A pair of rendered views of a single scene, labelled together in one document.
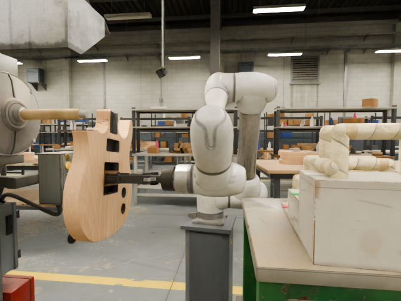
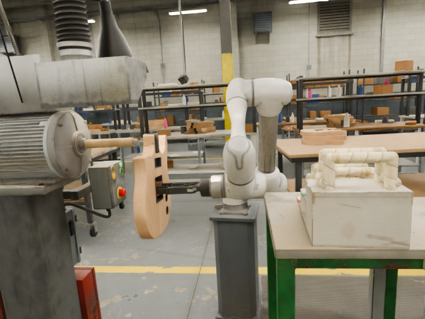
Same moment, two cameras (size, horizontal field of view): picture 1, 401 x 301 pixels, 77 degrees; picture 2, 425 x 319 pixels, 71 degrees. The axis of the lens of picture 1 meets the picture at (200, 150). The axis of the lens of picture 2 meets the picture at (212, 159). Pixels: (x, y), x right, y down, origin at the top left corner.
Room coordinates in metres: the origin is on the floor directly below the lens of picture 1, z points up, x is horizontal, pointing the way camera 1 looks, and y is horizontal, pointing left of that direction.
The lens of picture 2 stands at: (-0.36, 0.06, 1.37)
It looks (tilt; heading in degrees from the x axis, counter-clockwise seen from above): 11 degrees down; 0
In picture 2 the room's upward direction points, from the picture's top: 3 degrees counter-clockwise
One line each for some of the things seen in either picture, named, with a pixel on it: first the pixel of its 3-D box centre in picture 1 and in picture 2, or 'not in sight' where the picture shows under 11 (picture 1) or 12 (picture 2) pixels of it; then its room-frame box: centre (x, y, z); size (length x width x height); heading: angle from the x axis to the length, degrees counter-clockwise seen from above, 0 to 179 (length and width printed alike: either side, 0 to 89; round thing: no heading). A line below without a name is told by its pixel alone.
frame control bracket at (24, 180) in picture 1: (31, 178); (85, 189); (0.96, 0.65, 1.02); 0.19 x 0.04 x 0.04; 174
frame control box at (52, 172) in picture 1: (43, 183); (93, 191); (1.02, 0.64, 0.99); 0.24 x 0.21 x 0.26; 84
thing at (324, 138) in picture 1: (326, 152); (324, 168); (0.58, -0.29, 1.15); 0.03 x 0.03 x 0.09
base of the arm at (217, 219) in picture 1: (207, 214); (232, 205); (1.45, -0.04, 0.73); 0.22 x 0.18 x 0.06; 76
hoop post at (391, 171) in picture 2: not in sight; (391, 173); (0.47, -0.45, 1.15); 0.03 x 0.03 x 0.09
